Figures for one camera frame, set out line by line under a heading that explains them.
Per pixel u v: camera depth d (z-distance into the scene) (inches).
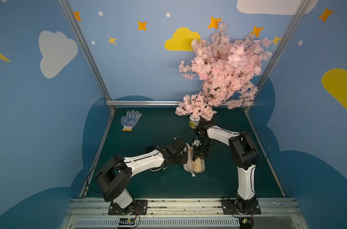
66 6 26.7
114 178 17.2
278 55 34.2
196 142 34.5
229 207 29.4
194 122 41.3
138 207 29.2
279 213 29.9
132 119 45.2
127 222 28.8
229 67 25.2
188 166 34.2
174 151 26.1
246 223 28.9
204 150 32.8
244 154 21.5
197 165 33.7
